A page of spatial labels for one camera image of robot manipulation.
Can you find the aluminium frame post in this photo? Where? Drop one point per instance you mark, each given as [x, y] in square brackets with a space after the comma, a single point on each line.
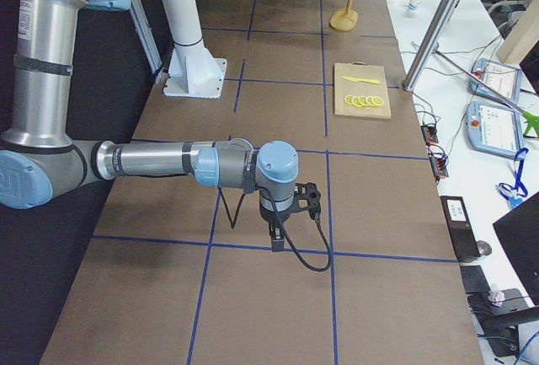
[442, 15]

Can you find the teach pendant near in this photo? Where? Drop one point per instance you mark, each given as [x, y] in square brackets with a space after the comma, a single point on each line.
[494, 129]

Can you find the wooden board leaning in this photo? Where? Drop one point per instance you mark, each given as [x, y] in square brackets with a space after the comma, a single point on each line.
[521, 38]

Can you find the teach pendant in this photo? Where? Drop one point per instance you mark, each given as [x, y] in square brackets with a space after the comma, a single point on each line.
[506, 79]
[494, 129]

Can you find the yellow plastic knife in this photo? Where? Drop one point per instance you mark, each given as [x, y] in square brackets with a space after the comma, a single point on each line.
[361, 80]

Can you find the black monitor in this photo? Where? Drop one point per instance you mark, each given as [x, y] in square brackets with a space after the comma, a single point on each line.
[517, 232]

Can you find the crumpled paper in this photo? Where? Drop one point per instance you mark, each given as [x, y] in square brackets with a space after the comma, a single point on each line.
[496, 297]

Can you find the bamboo cutting board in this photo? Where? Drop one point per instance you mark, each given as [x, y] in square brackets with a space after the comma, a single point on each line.
[343, 88]

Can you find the white camera pole mount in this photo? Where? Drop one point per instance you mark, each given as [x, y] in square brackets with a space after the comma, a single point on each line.
[193, 71]

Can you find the wooden cup storage rack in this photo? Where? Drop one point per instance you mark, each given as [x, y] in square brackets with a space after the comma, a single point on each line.
[344, 19]

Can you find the paper cup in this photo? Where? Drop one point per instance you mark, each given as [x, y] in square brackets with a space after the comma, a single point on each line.
[412, 7]

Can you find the lemon slice two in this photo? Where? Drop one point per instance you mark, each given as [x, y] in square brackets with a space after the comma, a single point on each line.
[356, 101]

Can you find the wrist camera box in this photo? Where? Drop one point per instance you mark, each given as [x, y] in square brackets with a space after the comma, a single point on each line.
[307, 199]

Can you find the black box device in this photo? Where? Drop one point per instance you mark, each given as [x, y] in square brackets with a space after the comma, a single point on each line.
[460, 229]

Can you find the reacher grabber tool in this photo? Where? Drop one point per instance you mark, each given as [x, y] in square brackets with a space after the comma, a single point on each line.
[531, 120]

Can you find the orange connector block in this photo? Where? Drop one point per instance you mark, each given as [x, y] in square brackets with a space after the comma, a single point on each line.
[438, 162]
[429, 132]

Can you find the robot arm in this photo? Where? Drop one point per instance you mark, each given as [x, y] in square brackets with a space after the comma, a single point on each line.
[40, 161]

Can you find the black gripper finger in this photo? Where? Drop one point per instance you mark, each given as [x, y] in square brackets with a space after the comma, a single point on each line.
[277, 237]

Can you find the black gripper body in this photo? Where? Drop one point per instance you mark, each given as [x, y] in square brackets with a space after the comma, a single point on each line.
[268, 216]

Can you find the black computer mouse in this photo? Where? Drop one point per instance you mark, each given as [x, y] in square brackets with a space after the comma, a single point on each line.
[484, 248]

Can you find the lemon slice four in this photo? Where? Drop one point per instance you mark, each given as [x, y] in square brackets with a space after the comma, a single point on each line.
[370, 101]

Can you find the orange connector block near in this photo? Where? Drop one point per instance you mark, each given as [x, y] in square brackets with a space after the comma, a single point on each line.
[438, 162]

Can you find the lemon slice one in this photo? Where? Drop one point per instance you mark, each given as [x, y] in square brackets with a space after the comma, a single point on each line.
[349, 100]

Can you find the teach pendant far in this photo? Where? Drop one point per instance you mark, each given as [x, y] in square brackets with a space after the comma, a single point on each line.
[506, 79]

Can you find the monitor stand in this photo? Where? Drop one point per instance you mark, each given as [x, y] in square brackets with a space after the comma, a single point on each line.
[500, 325]

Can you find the lemon slice five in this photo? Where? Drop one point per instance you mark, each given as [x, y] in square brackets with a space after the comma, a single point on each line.
[378, 101]

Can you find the orange connector block far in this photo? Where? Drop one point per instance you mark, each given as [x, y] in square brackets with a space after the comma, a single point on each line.
[429, 132]

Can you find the lemon slice three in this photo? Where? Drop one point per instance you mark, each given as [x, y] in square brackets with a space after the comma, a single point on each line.
[364, 101]

